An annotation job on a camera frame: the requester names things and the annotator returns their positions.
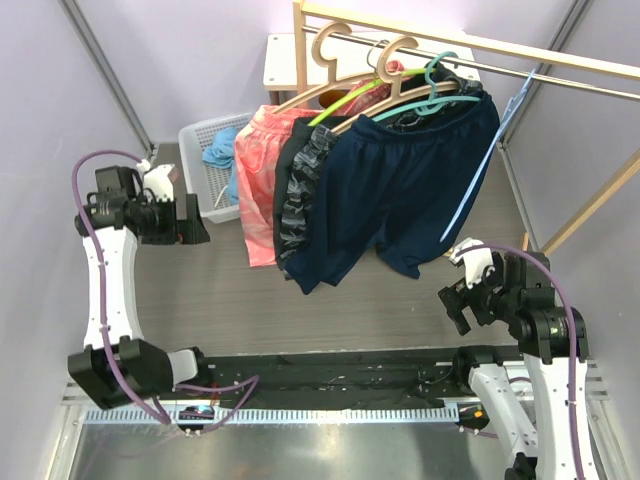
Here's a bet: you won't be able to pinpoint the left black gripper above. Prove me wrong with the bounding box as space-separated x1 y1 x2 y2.
137 193 209 245

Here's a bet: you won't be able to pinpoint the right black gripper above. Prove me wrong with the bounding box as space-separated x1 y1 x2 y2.
439 251 519 333

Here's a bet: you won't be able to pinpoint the light blue shorts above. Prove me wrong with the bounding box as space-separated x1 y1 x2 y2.
202 127 238 169

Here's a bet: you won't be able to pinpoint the light blue wire hanger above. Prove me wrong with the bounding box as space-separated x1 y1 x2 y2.
439 68 537 243

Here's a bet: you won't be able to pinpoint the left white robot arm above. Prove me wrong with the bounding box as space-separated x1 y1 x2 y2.
67 164 213 410

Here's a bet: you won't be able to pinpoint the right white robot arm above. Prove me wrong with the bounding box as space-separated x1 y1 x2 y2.
438 238 598 479

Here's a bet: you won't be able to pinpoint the pink patterned shorts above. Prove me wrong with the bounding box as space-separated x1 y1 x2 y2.
230 59 407 269

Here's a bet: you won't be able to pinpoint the navy blue shorts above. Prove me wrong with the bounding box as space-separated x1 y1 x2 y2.
286 91 500 295

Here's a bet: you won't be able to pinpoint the black grey patterned shorts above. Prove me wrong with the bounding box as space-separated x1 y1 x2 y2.
273 64 484 280

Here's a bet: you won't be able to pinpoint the teal plastic hanger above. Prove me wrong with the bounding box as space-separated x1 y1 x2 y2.
373 51 480 122

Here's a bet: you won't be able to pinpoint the lime green hanger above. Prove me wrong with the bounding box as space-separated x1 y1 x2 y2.
306 67 426 127

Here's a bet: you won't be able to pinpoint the left wooden hanger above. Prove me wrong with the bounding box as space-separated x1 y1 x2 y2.
268 22 374 115

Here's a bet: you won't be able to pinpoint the wooden hanger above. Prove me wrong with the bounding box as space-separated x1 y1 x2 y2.
332 36 459 135
268 22 374 115

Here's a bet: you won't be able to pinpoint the right wooden hanger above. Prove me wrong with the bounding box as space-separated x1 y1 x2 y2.
332 36 459 135

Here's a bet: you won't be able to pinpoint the white plastic basket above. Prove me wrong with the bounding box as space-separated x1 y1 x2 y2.
178 112 253 224

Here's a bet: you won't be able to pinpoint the metal hanging rod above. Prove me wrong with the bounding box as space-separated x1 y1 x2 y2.
329 33 639 102

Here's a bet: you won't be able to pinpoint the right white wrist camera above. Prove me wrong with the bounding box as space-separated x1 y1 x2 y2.
448 237 496 289

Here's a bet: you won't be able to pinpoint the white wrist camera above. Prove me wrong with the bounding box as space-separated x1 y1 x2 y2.
448 237 496 289
136 159 179 202

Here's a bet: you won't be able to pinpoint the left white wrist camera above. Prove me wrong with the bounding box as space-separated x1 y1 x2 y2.
136 159 179 202

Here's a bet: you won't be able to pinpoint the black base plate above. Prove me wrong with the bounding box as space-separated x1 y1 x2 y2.
154 344 511 411

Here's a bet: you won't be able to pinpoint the white slotted cable duct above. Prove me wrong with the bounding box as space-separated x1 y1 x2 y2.
84 403 459 425

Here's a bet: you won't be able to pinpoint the wooden clothes rack frame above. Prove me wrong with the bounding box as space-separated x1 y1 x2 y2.
292 1 639 255

